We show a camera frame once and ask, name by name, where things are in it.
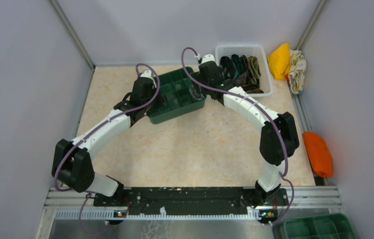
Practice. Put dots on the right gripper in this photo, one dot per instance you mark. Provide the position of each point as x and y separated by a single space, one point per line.
197 76

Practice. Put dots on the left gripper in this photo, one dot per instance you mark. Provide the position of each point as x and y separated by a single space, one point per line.
160 103

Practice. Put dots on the green divided organizer tray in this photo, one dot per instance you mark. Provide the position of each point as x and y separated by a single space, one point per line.
177 99

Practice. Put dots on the grey floral tie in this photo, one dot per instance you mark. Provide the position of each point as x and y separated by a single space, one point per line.
196 95

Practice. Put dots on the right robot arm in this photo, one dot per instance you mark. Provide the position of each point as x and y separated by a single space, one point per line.
278 133

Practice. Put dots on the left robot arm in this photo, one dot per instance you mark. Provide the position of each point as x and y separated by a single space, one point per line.
72 162

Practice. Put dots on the black tie in basket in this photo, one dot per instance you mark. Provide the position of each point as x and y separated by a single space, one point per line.
227 67

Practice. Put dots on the teal tie in basket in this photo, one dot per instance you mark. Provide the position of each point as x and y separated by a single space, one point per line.
238 65

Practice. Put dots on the brown patterned tie in basket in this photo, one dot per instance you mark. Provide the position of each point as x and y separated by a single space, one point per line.
248 86

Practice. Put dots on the olive tie in basket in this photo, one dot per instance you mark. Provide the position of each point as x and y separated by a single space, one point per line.
254 70

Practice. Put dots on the white plastic basket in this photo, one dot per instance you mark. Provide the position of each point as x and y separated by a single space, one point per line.
244 51

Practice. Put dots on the yellow cloth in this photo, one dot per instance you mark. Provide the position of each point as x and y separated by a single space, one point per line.
279 62

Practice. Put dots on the cream patterned cloth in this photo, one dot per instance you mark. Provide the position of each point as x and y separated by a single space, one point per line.
296 74

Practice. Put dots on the orange cloth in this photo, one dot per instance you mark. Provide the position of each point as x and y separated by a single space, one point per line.
318 154

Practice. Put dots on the green crate bottom right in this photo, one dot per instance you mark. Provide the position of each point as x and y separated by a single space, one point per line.
328 226

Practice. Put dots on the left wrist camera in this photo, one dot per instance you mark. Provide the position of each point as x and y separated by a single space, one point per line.
147 74

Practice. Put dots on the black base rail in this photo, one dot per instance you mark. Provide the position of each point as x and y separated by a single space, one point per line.
191 201

